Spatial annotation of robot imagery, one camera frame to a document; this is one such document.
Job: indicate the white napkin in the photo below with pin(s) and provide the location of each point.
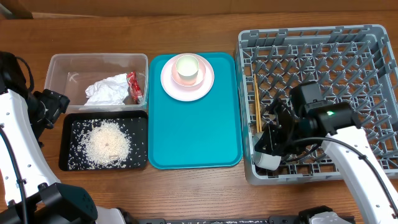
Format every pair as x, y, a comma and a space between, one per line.
107, 92

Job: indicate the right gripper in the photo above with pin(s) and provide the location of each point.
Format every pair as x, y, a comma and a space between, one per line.
270, 140

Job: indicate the black tray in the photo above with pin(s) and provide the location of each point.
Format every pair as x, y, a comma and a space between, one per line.
67, 127

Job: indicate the clear plastic bin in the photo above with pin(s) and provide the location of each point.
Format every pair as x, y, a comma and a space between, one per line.
72, 74

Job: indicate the white cup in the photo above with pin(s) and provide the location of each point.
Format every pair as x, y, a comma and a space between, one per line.
187, 67

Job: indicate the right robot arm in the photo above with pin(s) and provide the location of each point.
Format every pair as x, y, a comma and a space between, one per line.
334, 127

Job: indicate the pink bowl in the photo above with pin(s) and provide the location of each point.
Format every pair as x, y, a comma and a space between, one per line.
193, 82

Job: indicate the wooden chopstick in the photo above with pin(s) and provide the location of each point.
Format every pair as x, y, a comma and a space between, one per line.
259, 114
255, 95

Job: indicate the grey bowl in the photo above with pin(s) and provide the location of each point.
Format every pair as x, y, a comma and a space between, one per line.
263, 149

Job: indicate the grey dishwasher rack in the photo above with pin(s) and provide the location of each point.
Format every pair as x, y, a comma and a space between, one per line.
353, 64

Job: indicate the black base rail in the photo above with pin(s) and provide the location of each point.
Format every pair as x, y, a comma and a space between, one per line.
286, 219

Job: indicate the white rice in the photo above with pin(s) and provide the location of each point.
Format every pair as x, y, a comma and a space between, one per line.
119, 143

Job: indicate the teal serving tray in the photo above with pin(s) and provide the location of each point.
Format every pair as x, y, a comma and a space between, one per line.
195, 134

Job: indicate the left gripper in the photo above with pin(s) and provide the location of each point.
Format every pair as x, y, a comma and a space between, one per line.
57, 103

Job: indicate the red sauce packet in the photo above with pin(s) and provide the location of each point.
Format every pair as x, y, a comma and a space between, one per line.
134, 88

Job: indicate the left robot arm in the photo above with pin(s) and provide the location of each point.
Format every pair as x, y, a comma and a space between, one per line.
33, 193

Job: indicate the white plate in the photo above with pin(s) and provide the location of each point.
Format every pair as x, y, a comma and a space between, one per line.
186, 93

